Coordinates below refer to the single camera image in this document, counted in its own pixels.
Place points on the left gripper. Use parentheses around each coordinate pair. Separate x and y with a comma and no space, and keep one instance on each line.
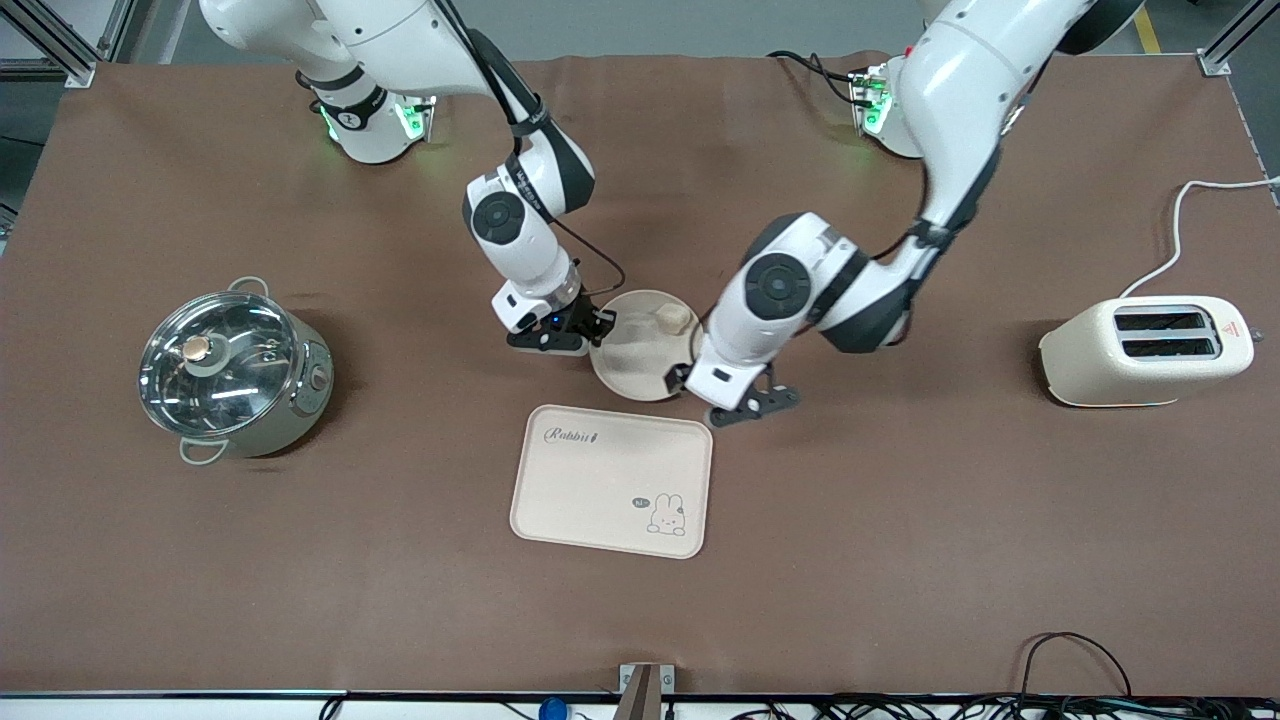
(679,378)

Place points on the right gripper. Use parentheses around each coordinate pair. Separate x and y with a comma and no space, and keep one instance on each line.
(582,318)

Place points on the round cream plate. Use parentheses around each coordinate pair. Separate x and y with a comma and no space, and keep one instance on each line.
(640,360)

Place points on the small pale bun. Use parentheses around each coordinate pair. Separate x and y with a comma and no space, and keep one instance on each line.
(672,319)

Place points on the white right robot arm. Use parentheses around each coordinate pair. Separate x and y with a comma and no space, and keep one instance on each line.
(400,40)

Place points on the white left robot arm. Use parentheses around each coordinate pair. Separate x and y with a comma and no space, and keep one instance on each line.
(960,100)

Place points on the cream rabbit print tray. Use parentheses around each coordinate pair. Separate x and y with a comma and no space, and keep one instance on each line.
(600,480)

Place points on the brown table mat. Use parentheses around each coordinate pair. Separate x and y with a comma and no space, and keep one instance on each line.
(640,610)

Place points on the pale green electric pot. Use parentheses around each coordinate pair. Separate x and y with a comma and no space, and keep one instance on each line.
(300,400)

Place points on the glass pot lid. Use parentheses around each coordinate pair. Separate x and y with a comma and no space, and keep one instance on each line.
(215,365)

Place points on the blue round knob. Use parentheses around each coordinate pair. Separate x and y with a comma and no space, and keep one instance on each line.
(552,710)

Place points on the cream two-slot toaster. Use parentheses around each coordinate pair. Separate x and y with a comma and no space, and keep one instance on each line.
(1100,365)

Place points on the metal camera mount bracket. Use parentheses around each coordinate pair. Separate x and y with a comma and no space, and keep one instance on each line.
(645,690)

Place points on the aluminium frame profile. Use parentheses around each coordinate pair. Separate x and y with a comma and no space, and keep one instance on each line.
(70,55)
(1225,55)

